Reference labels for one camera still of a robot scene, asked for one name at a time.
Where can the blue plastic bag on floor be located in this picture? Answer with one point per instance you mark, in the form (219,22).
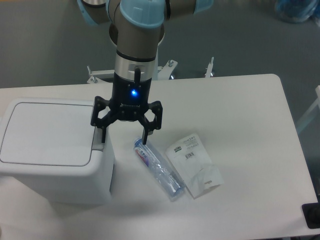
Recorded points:
(298,11)

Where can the white frame at right edge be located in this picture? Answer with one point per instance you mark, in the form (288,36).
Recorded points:
(310,114)

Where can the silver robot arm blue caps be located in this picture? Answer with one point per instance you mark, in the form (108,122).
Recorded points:
(136,28)

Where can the white plastic packaging bag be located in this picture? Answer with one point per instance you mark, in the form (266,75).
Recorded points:
(193,164)

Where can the clear plastic water bottle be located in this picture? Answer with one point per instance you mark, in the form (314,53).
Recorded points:
(161,170)

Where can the black device at table edge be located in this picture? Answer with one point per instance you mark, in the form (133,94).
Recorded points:
(311,212)

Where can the white plastic trash can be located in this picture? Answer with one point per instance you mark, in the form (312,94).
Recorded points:
(49,145)

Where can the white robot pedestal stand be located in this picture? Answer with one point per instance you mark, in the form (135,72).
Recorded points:
(165,72)

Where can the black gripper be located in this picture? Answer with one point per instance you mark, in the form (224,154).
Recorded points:
(129,102)

